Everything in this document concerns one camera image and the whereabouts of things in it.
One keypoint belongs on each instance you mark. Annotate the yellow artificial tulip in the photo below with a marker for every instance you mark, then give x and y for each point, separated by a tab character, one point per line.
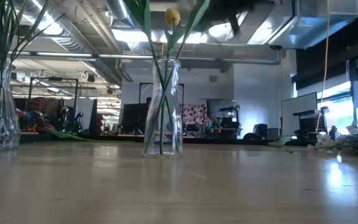
194	15
172	17
143	15

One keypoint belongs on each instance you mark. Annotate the polka dot cloth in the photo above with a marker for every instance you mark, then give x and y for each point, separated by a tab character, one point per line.
194	114

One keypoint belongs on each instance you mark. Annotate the small silver ceiling duct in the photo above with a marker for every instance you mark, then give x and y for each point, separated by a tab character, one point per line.
118	11

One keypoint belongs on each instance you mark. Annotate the horizontal ceiling pipe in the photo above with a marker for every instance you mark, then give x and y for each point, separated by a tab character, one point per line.
228	59

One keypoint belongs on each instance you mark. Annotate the black office chair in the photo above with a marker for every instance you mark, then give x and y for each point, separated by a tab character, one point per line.
259	130

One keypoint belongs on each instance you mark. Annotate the white blossom flower bunch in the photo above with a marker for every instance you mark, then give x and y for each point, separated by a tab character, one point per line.
2	37
325	141

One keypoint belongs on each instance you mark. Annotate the slim clear glass vase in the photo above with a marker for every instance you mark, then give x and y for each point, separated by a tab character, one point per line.
150	124

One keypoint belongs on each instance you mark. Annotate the silver ventilation hood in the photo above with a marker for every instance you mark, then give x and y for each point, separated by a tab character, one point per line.
315	28

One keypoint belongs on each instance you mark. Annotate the large silver ceiling duct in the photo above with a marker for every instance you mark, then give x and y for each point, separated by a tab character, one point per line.
57	34

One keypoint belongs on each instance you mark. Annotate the black equipment cart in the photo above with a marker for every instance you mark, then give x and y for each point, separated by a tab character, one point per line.
309	123

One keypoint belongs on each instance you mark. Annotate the grey waste bin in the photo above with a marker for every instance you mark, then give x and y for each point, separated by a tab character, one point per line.
272	133

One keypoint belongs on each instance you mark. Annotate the bright window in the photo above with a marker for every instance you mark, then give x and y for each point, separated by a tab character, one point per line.
340	115

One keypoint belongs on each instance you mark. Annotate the white whiteboard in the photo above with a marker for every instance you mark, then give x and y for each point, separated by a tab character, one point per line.
297	115

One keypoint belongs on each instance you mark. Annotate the square wall vent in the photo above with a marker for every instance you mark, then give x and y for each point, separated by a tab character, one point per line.
213	78

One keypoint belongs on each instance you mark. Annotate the black aluminium table frame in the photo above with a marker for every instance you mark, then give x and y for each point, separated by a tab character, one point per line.
244	141

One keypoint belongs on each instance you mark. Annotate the dark wall screen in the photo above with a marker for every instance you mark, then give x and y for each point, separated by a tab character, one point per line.
221	107

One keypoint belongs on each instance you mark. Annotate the red plaid object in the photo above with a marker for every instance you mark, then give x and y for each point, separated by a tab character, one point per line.
45	105

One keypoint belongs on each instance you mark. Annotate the black monitor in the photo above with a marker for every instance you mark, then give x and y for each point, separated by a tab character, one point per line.
134	116

